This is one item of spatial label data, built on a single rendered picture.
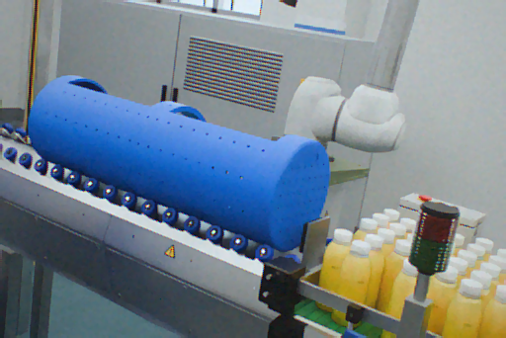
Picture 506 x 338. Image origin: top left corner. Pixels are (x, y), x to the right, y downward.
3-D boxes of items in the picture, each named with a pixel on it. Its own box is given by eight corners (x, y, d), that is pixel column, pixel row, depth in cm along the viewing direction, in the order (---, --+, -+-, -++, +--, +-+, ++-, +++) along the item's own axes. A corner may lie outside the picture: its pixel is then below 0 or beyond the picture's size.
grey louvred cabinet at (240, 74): (102, 189, 507) (122, -2, 473) (342, 290, 387) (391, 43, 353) (42, 199, 464) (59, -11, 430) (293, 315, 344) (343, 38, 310)
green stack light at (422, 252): (415, 254, 110) (421, 226, 109) (452, 267, 107) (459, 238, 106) (401, 263, 105) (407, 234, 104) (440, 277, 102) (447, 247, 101)
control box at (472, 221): (405, 226, 182) (413, 191, 179) (477, 249, 171) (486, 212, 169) (391, 233, 174) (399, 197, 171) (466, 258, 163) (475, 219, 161)
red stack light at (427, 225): (421, 226, 109) (426, 204, 108) (459, 238, 106) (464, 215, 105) (407, 233, 104) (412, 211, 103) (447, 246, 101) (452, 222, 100)
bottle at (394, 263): (407, 325, 144) (423, 256, 140) (379, 322, 143) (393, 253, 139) (399, 311, 150) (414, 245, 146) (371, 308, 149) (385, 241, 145)
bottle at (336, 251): (317, 296, 151) (330, 230, 147) (346, 304, 149) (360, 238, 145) (311, 307, 145) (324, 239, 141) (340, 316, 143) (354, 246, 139)
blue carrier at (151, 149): (93, 160, 220) (104, 76, 215) (318, 242, 175) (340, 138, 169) (22, 166, 197) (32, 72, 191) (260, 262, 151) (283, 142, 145)
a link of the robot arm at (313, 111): (291, 130, 238) (305, 71, 233) (338, 144, 232) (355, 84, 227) (277, 133, 223) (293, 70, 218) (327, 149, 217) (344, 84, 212)
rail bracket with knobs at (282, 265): (277, 295, 149) (285, 253, 147) (304, 306, 145) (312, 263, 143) (253, 307, 141) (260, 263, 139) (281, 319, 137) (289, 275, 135)
